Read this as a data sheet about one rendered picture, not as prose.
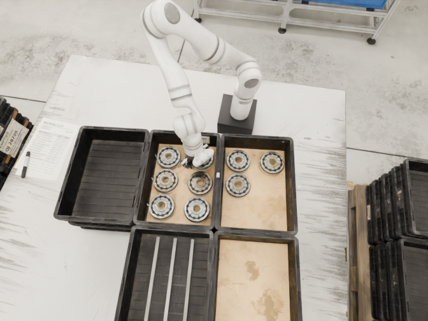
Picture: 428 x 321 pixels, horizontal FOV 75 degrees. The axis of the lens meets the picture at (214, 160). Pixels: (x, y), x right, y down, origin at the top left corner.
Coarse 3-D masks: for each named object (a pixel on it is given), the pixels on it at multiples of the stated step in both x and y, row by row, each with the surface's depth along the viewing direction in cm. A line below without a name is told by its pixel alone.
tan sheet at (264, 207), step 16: (256, 160) 121; (224, 176) 118; (256, 176) 118; (272, 176) 118; (224, 192) 115; (256, 192) 115; (272, 192) 115; (224, 208) 113; (240, 208) 113; (256, 208) 113; (272, 208) 112; (224, 224) 110; (240, 224) 110; (256, 224) 110; (272, 224) 110
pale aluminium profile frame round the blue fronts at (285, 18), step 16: (240, 0) 244; (256, 0) 241; (272, 0) 239; (288, 0) 236; (400, 0) 219; (224, 16) 261; (240, 16) 259; (256, 16) 255; (272, 16) 255; (288, 16) 249; (384, 16) 233; (368, 32) 250
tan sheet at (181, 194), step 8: (160, 144) 125; (168, 144) 125; (184, 152) 123; (160, 168) 120; (176, 168) 120; (184, 168) 120; (184, 176) 119; (152, 184) 117; (184, 184) 117; (200, 184) 117; (152, 192) 116; (176, 192) 116; (184, 192) 116; (176, 200) 114; (184, 200) 114; (208, 200) 114; (160, 208) 113; (176, 208) 113; (200, 208) 113; (176, 216) 112; (184, 216) 112; (200, 224) 110; (208, 224) 110
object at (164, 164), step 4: (164, 148) 121; (168, 148) 121; (172, 148) 121; (176, 148) 120; (160, 152) 120; (176, 152) 120; (160, 156) 119; (176, 156) 119; (160, 160) 119; (164, 160) 118; (172, 160) 118; (176, 160) 118; (160, 164) 118; (164, 164) 118; (168, 164) 118; (172, 164) 117
